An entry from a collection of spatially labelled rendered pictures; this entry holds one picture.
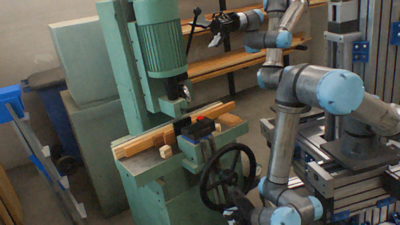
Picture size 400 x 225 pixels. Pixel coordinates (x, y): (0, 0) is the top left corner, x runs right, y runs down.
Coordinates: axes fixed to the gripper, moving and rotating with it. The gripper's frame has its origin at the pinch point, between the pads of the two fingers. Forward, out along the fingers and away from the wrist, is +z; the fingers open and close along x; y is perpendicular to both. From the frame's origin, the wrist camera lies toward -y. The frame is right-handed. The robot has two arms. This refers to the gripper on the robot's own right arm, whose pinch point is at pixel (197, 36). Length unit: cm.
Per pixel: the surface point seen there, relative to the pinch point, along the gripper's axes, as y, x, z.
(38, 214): -193, -32, 82
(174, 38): 1.8, -0.4, 11.3
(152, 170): -30, 34, 36
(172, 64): -6.5, 5.3, 13.9
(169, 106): -26.4, 11.8, 15.7
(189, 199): -48, 48, 23
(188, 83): -34.9, -2.0, -5.9
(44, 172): -97, -17, 69
